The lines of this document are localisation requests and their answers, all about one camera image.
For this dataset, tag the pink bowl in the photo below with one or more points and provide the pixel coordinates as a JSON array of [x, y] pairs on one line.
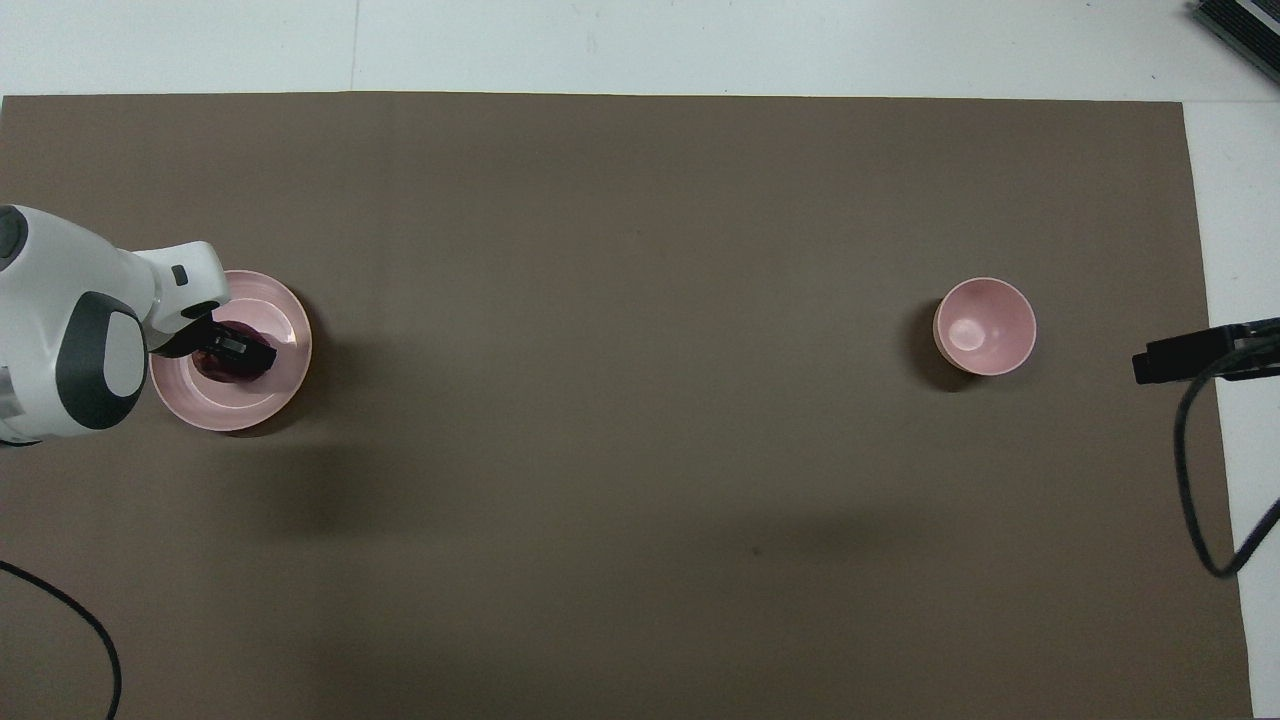
[[985, 330]]

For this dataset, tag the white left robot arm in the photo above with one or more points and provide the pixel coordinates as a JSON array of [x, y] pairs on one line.
[[50, 300]]

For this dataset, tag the black ribbed device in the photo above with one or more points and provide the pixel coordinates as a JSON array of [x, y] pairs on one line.
[[1250, 30]]

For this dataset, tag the dark red apple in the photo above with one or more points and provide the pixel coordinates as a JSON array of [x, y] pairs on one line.
[[222, 373]]

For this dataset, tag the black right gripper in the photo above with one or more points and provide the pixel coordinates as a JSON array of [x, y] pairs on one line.
[[1262, 350]]

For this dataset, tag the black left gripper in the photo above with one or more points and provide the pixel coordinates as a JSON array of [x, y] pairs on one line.
[[185, 338]]

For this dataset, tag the pink plate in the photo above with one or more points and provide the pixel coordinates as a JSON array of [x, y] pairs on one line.
[[270, 300]]

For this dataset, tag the brown table mat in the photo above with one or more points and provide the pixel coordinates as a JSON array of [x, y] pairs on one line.
[[640, 420]]

